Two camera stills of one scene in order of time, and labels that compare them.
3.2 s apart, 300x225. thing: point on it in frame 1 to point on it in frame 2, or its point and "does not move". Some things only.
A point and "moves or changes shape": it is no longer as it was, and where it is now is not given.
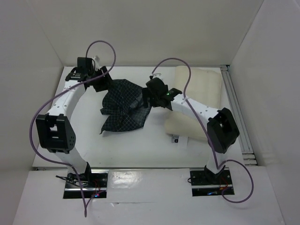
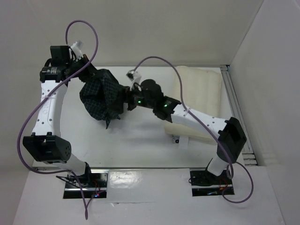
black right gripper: [146, 98] to [130, 98]
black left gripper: [105, 83] to [90, 71]
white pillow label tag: [182, 141] does not move
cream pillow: [204, 87] does not move
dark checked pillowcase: [124, 103] moves or changes shape
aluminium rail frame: [249, 157] does not move
